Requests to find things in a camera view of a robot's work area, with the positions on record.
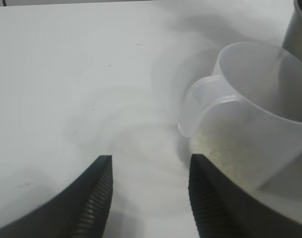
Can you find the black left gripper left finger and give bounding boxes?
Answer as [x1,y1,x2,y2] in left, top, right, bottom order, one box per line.
[0,155,114,238]

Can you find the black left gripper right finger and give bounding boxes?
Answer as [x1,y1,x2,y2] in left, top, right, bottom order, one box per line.
[187,153,302,238]

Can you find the white rice grains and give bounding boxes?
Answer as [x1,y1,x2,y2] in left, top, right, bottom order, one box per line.
[189,119,302,190]

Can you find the clear plastic measuring cup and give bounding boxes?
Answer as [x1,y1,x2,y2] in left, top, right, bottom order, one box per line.
[177,42,302,199]

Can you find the stainless steel mixing bowl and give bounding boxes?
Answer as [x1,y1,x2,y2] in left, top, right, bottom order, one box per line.
[281,0,302,66]

